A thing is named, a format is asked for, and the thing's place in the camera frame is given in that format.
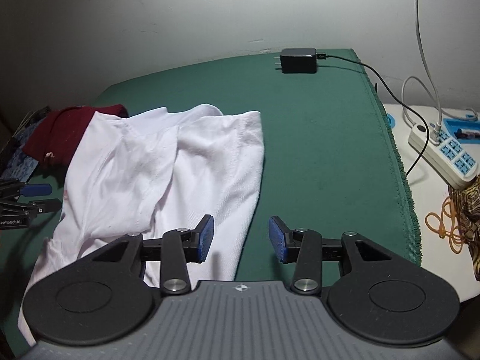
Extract white t-shirt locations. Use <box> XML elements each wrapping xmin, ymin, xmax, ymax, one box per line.
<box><xmin>17</xmin><ymin>103</ymin><xmax>266</xmax><ymax>347</ymax></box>

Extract blue patterned fabric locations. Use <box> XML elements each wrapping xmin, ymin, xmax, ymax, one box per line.
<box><xmin>1</xmin><ymin>106</ymin><xmax>51</xmax><ymax>182</ymax></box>

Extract dark red garment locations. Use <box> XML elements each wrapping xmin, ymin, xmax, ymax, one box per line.
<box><xmin>22</xmin><ymin>104</ymin><xmax>128</xmax><ymax>169</ymax></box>

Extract orange rubber bands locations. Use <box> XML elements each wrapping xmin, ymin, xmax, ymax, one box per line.
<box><xmin>424</xmin><ymin>196</ymin><xmax>467</xmax><ymax>254</ymax></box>

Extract white blue power strip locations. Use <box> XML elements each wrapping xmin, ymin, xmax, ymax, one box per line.
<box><xmin>407</xmin><ymin>119</ymin><xmax>479</xmax><ymax>189</ymax></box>

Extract leopard print fabric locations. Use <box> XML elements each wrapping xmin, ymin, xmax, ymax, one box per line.
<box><xmin>448</xmin><ymin>176</ymin><xmax>480</xmax><ymax>281</ymax></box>

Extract black power adapter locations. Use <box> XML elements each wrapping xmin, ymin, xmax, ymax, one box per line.
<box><xmin>275</xmin><ymin>48</ymin><xmax>327</xmax><ymax>74</ymax></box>

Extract white power cable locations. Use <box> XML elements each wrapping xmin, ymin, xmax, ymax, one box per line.
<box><xmin>400</xmin><ymin>0</ymin><xmax>443</xmax><ymax>146</ymax></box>

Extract black adapter cable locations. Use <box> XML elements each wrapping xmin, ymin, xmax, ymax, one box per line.
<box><xmin>316</xmin><ymin>53</ymin><xmax>431</xmax><ymax>181</ymax></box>

